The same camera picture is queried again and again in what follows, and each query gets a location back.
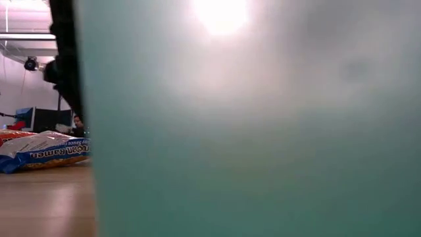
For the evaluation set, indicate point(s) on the green plastic container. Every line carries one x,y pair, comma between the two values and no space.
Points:
230,148

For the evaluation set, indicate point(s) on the monitor with blue screen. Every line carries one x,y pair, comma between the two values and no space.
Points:
24,118

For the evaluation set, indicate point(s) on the black metal stand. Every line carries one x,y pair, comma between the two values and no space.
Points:
59,103

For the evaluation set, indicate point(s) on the ceiling light strip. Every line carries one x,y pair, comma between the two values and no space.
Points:
26,36

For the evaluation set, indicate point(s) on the blue Maruchan ramen pack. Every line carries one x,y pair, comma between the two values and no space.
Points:
49,153

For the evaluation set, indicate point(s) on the black ceiling-mounted camera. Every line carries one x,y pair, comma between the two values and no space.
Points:
31,64

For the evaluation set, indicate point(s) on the orange Maruchan ramen pack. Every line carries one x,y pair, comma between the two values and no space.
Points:
13,135

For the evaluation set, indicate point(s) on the black monitor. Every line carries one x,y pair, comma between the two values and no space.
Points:
49,118

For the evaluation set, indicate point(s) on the red object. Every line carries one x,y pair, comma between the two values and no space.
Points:
18,126

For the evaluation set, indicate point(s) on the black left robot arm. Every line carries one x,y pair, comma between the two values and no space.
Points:
65,39

